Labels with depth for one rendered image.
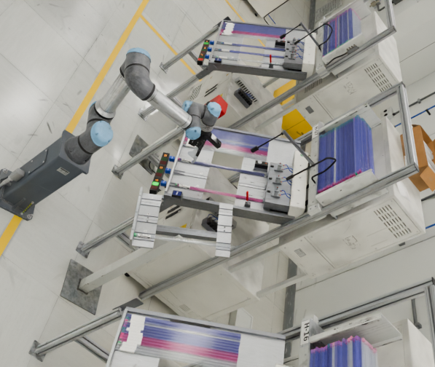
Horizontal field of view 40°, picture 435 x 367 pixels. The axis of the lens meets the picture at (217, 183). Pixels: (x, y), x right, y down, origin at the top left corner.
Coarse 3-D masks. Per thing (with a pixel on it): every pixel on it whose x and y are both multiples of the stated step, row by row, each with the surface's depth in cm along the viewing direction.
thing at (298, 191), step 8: (296, 152) 347; (296, 160) 341; (304, 160) 342; (296, 168) 336; (304, 168) 336; (296, 176) 330; (304, 176) 331; (296, 184) 325; (304, 184) 326; (296, 192) 320; (304, 192) 321; (296, 200) 315; (304, 200) 316; (296, 208) 312; (304, 208) 311; (296, 216) 316
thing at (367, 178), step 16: (400, 96) 326; (352, 112) 333; (368, 112) 334; (400, 112) 314; (320, 128) 346; (416, 160) 282; (368, 176) 287; (336, 192) 296; (352, 192) 295; (384, 192) 292; (160, 208) 319; (208, 224) 349; (80, 240) 356; (128, 240) 341
